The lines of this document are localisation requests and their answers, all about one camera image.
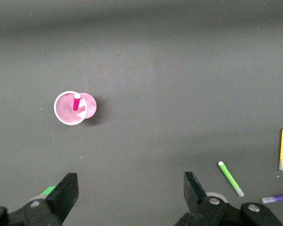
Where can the pink marker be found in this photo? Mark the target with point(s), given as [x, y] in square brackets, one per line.
[76, 103]

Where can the green marker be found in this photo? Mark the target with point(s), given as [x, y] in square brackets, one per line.
[229, 177]

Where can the pink plastic cup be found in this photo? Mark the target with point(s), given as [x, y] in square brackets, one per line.
[66, 110]

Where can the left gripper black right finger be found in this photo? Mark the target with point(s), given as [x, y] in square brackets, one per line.
[195, 195]

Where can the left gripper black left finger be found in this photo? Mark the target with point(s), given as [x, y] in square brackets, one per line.
[64, 197]

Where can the purple marker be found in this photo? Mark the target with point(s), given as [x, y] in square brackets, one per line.
[282, 197]

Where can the rubik's cube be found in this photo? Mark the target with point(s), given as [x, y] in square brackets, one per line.
[48, 190]

